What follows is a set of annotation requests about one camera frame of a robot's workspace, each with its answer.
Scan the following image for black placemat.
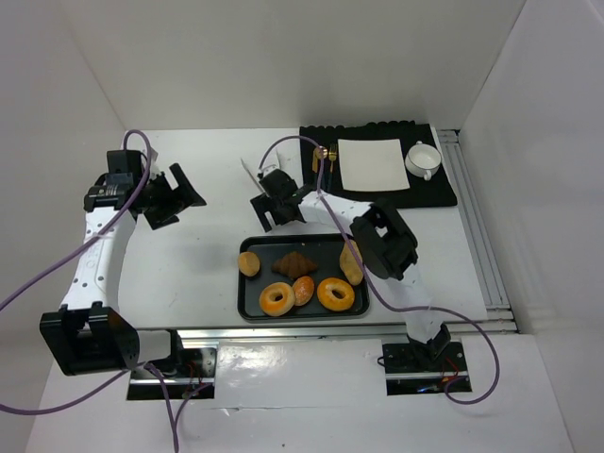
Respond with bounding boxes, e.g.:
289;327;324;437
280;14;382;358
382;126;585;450
299;121;458;209

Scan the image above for white square plate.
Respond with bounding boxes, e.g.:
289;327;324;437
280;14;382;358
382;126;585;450
338;139;411;193

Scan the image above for gold fork teal handle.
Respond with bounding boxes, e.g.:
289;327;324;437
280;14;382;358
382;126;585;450
327;142;338;193

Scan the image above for aluminium rail right side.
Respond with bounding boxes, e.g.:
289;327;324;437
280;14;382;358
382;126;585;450
431;127;520;334

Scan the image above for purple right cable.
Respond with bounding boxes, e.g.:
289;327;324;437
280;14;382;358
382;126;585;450
258;135;500;405

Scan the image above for orange glazed donut right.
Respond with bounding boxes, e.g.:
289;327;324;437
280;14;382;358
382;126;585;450
317;277;355;311

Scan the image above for aluminium rail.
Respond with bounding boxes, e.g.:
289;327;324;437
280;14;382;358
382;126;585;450
177;320;518;342
431;127;520;334

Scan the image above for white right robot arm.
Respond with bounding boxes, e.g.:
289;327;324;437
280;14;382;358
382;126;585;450
251;169;450;361

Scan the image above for purple cable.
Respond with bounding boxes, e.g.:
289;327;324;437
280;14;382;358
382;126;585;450
0;129;218;452
258;135;500;405

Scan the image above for brown chocolate croissant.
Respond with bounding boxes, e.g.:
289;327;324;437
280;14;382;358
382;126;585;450
271;251;318;279

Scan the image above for gold spoon teal handle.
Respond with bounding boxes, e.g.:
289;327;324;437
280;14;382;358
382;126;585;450
314;146;328;161

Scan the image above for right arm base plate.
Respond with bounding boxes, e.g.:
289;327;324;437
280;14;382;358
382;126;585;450
377;342;472;395

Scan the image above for oblong pale bread roll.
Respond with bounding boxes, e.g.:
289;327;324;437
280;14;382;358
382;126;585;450
339;240;363;286

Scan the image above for small orange round bun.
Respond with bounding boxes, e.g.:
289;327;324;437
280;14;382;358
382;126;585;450
293;276;314;307

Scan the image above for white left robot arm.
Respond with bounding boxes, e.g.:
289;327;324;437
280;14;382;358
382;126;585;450
40;164;205;376

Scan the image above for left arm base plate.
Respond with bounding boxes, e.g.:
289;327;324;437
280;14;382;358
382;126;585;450
126;344;218;401

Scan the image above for metal tongs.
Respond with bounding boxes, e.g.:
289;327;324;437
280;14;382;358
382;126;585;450
240;158;264;193

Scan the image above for orange glazed donut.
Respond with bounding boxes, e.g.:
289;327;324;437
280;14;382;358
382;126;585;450
317;277;355;311
259;282;295;317

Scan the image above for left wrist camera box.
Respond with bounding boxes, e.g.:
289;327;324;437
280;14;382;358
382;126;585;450
107;149;143;178

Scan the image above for aluminium rail front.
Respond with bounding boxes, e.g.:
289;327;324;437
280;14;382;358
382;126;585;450
177;320;518;342

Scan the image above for white cup with handle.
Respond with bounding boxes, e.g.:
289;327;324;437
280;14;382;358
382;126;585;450
405;142;443;181

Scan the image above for gold knife teal handle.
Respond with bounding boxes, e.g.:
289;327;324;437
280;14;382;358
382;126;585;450
311;147;320;185

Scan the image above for orange glazed donut left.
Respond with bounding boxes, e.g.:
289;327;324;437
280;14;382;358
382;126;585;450
259;282;295;317

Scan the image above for round yellow muffin bun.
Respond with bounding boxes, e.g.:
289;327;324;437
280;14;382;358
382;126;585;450
238;251;260;277

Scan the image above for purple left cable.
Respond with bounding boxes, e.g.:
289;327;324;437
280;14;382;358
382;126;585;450
0;129;218;452

